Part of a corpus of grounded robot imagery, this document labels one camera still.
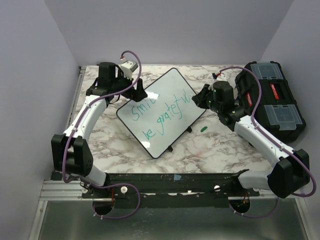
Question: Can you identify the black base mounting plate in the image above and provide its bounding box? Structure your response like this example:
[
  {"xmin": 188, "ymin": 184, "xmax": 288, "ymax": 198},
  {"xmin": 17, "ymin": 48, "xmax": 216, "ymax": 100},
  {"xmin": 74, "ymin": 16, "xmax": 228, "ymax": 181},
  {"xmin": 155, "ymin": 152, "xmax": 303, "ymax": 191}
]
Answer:
[{"xmin": 51, "ymin": 171, "xmax": 261, "ymax": 208}]

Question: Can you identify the black plastic toolbox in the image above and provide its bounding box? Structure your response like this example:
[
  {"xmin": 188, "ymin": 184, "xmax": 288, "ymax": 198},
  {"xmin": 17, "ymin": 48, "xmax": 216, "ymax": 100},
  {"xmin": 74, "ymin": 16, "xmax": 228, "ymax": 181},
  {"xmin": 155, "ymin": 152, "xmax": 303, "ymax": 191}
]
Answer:
[{"xmin": 235, "ymin": 61, "xmax": 306, "ymax": 144}]

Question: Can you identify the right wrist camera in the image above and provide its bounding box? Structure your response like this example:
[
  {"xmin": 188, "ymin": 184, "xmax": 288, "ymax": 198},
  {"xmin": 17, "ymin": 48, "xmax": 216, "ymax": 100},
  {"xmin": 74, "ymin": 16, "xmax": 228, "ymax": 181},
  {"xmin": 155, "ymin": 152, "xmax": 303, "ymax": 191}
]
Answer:
[{"xmin": 212, "ymin": 72, "xmax": 227, "ymax": 81}]

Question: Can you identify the front aluminium rail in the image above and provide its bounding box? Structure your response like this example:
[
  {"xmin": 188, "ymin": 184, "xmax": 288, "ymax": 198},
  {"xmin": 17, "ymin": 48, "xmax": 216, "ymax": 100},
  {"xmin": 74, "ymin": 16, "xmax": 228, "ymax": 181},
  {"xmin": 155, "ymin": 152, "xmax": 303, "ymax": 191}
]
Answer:
[{"xmin": 39, "ymin": 180, "xmax": 93, "ymax": 201}]

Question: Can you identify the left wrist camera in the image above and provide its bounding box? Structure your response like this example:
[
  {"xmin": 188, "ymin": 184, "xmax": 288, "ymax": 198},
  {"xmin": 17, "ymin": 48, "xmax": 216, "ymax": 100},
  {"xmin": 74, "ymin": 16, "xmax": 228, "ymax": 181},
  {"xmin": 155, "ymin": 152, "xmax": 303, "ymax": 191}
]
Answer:
[{"xmin": 119, "ymin": 60, "xmax": 139, "ymax": 80}]

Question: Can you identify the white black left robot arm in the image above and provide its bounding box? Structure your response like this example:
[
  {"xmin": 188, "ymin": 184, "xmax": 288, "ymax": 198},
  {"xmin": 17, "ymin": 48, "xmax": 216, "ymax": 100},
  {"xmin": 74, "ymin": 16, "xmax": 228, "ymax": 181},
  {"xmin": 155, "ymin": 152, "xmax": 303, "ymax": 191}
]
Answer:
[{"xmin": 51, "ymin": 58, "xmax": 148, "ymax": 198}]

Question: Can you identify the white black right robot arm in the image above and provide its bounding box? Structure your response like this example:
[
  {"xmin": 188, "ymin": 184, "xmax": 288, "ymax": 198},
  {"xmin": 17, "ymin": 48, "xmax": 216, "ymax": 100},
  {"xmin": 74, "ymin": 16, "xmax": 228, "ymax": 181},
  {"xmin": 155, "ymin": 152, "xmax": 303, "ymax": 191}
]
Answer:
[{"xmin": 191, "ymin": 81, "xmax": 311, "ymax": 199}]

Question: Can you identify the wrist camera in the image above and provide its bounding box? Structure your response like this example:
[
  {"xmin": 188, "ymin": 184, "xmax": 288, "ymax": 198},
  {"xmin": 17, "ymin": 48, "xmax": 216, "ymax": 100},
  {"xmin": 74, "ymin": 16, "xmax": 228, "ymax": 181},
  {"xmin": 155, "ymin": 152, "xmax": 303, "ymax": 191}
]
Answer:
[
  {"xmin": 212, "ymin": 72, "xmax": 227, "ymax": 81},
  {"xmin": 119, "ymin": 60, "xmax": 139, "ymax": 80}
]

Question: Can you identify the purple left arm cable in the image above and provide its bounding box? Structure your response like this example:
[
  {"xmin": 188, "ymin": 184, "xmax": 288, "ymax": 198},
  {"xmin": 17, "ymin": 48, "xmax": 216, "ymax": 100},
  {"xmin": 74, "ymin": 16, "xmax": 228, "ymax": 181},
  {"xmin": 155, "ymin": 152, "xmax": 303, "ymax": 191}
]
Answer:
[{"xmin": 61, "ymin": 50, "xmax": 142, "ymax": 221}]

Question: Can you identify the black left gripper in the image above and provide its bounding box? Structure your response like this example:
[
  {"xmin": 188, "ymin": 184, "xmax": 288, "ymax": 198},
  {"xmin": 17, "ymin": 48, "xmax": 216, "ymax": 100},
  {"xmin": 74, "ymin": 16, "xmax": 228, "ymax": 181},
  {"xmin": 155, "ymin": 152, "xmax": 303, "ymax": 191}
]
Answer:
[{"xmin": 111, "ymin": 70, "xmax": 148, "ymax": 102}]

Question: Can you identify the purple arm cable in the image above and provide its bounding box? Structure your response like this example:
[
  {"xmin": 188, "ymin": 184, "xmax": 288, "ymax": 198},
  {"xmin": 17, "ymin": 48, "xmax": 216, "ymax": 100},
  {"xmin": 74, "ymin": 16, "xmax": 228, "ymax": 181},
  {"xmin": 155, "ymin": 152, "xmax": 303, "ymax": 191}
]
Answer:
[
  {"xmin": 217, "ymin": 66, "xmax": 317, "ymax": 218},
  {"xmin": 61, "ymin": 50, "xmax": 142, "ymax": 221}
]

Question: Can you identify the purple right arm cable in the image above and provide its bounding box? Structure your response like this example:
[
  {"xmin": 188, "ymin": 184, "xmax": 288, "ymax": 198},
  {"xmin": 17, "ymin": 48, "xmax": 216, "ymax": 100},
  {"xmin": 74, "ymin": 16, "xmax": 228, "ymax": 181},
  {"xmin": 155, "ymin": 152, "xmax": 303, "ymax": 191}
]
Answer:
[{"xmin": 217, "ymin": 66, "xmax": 317, "ymax": 218}]

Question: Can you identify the black framed whiteboard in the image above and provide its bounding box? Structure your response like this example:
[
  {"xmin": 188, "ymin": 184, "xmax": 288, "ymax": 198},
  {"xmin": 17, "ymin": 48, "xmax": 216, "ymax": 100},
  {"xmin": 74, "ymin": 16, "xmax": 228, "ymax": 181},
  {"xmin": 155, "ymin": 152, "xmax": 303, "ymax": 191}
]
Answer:
[{"xmin": 116, "ymin": 68, "xmax": 205, "ymax": 159}]

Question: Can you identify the aluminium rail left edge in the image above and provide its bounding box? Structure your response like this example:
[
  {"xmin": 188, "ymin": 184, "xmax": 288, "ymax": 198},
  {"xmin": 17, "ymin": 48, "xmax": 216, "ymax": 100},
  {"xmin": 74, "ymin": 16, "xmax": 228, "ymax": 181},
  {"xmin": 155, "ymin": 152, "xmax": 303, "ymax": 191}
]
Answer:
[{"xmin": 65, "ymin": 66, "xmax": 87, "ymax": 128}]

